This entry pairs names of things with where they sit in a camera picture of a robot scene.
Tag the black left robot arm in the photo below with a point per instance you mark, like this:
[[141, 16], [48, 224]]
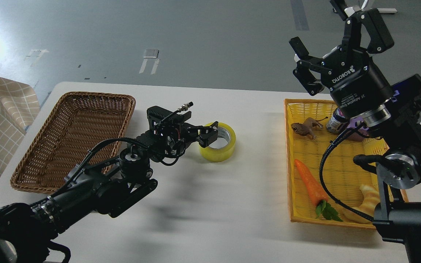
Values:
[[114, 176]]

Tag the yellow tape roll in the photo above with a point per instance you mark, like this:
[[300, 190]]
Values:
[[217, 155]]

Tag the brown wicker basket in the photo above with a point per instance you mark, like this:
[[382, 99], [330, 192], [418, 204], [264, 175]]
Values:
[[77, 122]]

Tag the brown toy lion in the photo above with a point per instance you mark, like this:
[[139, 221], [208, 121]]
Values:
[[307, 127]]

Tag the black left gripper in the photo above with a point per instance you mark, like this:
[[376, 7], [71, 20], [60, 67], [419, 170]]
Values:
[[176, 138]]

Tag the small dark jar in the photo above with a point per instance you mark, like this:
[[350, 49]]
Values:
[[337, 123]]

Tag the yellow plastic basket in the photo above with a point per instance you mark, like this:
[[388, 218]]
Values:
[[342, 177]]

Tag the toy croissant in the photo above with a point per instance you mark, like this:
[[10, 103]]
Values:
[[371, 199]]

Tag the white metal stand base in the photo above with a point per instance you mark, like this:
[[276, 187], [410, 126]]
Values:
[[369, 4]]

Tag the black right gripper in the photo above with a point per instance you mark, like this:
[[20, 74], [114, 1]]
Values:
[[355, 82]]

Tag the orange toy carrot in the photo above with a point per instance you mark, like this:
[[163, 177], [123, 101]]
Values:
[[315, 191]]

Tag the purple foam cube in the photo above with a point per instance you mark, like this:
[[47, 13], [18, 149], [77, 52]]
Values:
[[361, 134]]

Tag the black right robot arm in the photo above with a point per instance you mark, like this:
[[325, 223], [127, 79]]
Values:
[[391, 112]]

